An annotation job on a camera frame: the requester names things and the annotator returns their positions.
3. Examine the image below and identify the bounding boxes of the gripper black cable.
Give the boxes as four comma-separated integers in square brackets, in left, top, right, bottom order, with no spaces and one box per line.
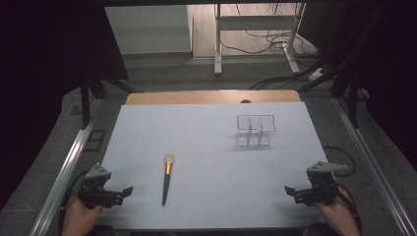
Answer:
[58,169,90,235]
[328,181,364,235]

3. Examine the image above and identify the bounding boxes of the clear plastic divided organizer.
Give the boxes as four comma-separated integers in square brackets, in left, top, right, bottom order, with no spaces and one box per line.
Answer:
[234,114,277,148]

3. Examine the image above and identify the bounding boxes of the person's left hand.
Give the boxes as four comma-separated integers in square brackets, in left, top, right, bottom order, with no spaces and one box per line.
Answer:
[61,196,104,236]

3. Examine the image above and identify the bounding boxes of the makeup brush with orange ferrule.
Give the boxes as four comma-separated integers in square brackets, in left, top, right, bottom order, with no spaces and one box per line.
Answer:
[161,153,176,207]

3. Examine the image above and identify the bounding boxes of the black metal stand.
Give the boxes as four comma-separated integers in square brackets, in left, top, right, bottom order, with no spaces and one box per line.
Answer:
[328,70,372,129]
[79,73,144,130]

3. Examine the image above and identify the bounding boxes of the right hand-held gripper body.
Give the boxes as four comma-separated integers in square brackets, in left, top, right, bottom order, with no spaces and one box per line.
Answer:
[304,159,350,207]

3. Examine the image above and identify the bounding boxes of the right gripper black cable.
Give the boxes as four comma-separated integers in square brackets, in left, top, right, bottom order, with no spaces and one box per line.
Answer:
[328,181,364,235]

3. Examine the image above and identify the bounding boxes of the white power strip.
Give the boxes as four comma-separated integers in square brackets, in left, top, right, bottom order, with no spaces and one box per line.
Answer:
[307,67,327,82]

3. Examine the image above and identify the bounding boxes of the black rectangular floor frame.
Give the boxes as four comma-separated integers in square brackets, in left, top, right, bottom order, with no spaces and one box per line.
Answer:
[84,129,107,153]

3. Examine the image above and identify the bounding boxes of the light wooden table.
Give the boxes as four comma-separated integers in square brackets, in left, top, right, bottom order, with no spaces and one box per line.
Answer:
[125,89,302,106]

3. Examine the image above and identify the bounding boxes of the person's right hand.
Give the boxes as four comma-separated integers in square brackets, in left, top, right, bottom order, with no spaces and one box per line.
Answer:
[312,186,362,236]

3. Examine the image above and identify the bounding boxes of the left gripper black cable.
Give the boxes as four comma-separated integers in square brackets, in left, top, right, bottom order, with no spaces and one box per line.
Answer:
[58,169,90,235]

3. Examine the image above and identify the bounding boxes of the white table cover sheet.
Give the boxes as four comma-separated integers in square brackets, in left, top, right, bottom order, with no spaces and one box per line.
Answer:
[97,101,329,231]

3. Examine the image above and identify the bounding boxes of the white metal desk frame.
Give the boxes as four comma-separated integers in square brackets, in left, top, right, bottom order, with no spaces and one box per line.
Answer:
[212,3,308,77]

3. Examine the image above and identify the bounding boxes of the black floor cables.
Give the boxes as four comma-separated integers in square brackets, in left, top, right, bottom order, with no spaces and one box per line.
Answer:
[218,3,324,91]

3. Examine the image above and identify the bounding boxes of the black looped cable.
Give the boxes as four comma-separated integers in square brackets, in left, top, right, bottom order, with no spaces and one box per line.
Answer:
[319,137,357,178]

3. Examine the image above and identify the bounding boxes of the aluminium rail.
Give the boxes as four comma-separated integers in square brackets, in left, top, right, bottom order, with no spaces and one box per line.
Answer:
[29,97,104,236]
[331,96,417,236]

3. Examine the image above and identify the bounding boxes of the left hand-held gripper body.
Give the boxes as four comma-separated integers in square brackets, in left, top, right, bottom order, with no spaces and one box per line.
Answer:
[78,162,116,209]

